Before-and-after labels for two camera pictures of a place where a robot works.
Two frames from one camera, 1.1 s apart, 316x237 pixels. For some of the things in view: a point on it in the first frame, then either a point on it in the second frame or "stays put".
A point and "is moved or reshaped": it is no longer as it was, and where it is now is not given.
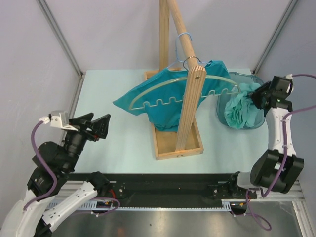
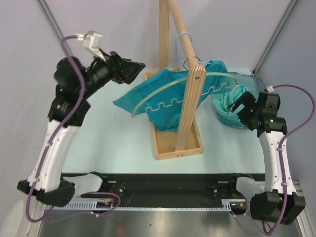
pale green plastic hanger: x=170 y=100 is moved or reshaped
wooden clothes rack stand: x=187 y=139 stays put
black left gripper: x=99 y=125 -> x=127 y=73
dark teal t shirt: x=161 y=95 stays put
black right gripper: x=256 y=94 -> x=248 y=100
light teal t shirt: x=240 y=112 is moved or reshaped
